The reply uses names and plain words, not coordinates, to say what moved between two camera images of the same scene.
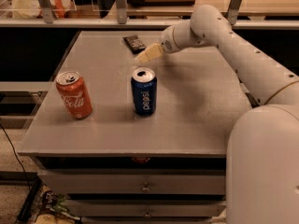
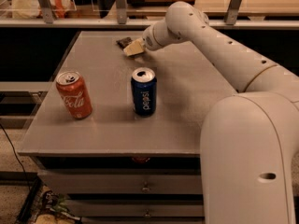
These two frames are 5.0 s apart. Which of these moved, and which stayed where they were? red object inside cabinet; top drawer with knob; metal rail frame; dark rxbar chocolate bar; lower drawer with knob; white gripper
Moved: dark rxbar chocolate bar; white gripper
Stayed: lower drawer with knob; red object inside cabinet; metal rail frame; top drawer with knob
